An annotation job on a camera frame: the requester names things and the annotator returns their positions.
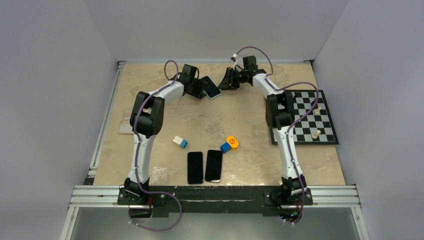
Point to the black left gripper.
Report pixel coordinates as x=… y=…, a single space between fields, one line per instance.
x=201 y=85

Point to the white blue toy block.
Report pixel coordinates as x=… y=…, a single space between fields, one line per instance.
x=180 y=141

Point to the black phone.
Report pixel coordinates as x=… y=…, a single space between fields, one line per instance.
x=195 y=171

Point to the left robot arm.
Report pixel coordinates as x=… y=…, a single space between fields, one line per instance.
x=147 y=118

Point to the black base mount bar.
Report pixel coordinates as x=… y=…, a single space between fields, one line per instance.
x=262 y=199

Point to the aluminium frame rail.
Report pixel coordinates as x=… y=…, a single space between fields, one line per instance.
x=337 y=196

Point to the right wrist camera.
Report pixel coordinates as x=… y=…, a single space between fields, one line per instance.
x=237 y=63

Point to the black white chessboard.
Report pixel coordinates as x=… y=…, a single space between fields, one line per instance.
x=303 y=130

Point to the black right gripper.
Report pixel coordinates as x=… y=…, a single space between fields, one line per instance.
x=228 y=83

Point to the orange blue toy block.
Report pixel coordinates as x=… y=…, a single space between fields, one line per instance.
x=231 y=144

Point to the white chess pawn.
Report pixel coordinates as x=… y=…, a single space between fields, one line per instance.
x=317 y=111

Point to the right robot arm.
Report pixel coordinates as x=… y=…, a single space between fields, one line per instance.
x=279 y=116

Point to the white chess piece front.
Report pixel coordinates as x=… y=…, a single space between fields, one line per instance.
x=316 y=134

